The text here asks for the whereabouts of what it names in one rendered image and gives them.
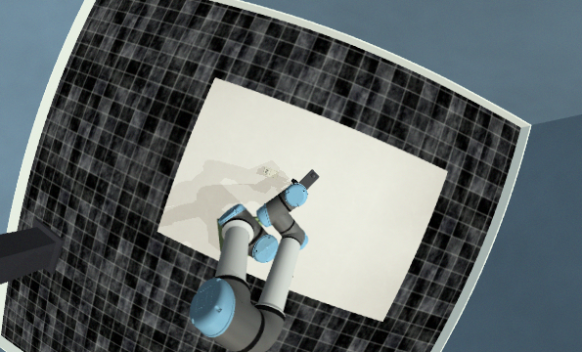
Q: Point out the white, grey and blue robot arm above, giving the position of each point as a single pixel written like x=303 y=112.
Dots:
x=221 y=309

